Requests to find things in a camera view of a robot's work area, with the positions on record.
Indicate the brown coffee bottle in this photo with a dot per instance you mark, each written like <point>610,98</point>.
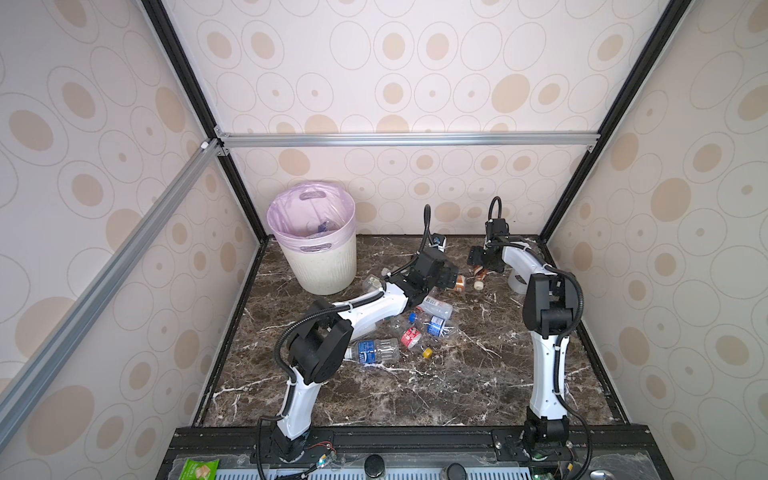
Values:
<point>479,275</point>
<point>460,284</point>

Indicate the clear tape roll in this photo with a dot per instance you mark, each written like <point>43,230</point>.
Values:
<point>517,282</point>

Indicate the brown coffee bottle lying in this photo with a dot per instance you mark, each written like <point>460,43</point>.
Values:
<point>460,284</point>

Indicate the white bottle red cap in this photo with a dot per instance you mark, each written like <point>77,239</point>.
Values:
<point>435,307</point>

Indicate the left aluminium frame bar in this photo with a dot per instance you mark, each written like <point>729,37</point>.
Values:
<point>28,387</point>

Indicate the clear bottle blue label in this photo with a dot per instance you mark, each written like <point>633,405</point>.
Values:
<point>375,351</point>

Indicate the green snack packet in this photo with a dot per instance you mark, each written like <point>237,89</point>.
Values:
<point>199,470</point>

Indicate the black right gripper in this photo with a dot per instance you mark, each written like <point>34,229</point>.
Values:
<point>478,257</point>

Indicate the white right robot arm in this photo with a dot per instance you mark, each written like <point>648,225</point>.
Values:
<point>552,309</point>

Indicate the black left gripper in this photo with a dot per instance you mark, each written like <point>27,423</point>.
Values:
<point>443,277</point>

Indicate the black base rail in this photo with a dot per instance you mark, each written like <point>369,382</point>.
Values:
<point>604,452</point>

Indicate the crushed bottle red label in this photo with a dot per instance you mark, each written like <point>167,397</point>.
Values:
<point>404,331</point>

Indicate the small bottle blue cap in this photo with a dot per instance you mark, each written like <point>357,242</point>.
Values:
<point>433,325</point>

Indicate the white bin with purple bag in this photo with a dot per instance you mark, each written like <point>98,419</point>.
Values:
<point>315,226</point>

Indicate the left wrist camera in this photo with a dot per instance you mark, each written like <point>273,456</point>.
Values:
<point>438,241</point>

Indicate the horizontal aluminium frame bar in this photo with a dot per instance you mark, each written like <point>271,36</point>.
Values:
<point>419,139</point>

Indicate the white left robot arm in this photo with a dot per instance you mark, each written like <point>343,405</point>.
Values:
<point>311,350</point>

